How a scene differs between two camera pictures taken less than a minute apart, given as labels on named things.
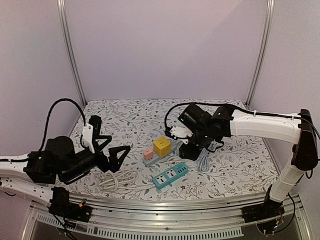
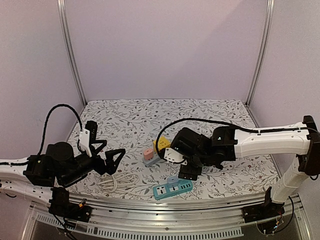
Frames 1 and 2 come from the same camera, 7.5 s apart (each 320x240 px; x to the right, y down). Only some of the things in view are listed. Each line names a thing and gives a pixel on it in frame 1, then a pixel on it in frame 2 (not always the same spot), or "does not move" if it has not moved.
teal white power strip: (167, 178) to (172, 188)
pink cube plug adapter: (148, 154) does not move
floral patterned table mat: (178, 148) does not move
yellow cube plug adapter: (162, 147) does not move
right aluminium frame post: (269, 20) does not move
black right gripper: (189, 152) to (190, 169)
